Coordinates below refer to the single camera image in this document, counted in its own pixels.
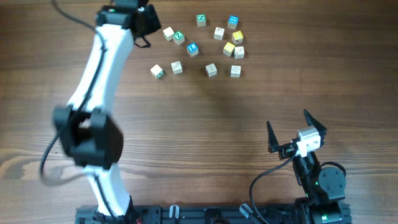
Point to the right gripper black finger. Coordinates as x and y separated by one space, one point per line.
311 121
273 144

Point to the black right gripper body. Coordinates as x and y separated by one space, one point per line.
286 150

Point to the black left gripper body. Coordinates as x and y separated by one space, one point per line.
152 22

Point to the plain wooden block green side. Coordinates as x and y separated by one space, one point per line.
168 33

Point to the wooden block sketch picture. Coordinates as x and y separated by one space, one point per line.
239 52

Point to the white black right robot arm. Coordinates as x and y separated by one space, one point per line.
323 183

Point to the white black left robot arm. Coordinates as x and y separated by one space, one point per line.
85 127

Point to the green Z wooden block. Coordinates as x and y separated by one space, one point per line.
178 37

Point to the wooden block green A side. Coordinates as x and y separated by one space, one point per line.
157 71

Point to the blue L wooden block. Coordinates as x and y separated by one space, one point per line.
192 49

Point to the green N wooden block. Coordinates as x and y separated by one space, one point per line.
201 20

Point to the wooden block fox picture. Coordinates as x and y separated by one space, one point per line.
176 67

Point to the wooden block monkey picture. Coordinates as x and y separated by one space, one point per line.
219 33

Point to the wooden block red drawing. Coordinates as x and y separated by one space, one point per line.
211 70

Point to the wooden block grey drawing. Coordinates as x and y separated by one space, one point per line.
235 71

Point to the blue H wooden block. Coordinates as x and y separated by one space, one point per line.
233 21

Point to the yellow K wooden block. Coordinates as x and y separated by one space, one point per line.
237 37

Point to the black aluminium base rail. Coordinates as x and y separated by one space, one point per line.
274 213

